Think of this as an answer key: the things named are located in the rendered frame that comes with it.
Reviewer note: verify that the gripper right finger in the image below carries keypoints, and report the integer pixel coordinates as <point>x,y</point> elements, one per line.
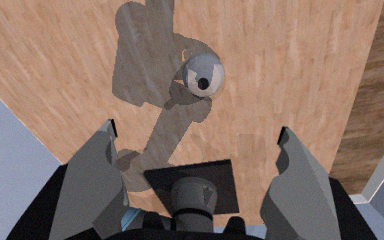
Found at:
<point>305,203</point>

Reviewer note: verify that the grey metal dome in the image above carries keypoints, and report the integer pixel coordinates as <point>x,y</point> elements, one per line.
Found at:
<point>203,74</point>

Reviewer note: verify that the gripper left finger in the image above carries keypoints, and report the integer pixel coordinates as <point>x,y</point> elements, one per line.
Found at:
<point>84,199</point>

